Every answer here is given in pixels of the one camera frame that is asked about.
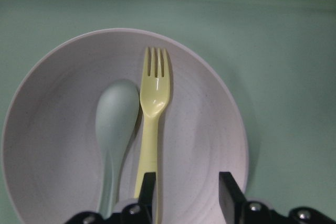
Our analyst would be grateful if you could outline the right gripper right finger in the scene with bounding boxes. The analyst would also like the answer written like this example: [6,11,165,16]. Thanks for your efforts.
[218,172,272,223]

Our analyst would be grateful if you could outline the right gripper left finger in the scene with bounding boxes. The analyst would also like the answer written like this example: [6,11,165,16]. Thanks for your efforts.
[121,172,156,224]

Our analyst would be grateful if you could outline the white round plate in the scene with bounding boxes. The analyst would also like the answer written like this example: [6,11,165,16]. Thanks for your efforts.
[2,28,248,223]

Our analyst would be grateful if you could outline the yellow plastic fork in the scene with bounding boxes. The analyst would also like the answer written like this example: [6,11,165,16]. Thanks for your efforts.
[134,47,171,198]

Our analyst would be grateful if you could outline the pale green spoon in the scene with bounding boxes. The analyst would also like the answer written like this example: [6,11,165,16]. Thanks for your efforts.
[95,79,139,217]

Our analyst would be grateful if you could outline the light green tray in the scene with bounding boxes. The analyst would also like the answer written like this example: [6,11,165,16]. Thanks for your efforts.
[1,0,335,218]

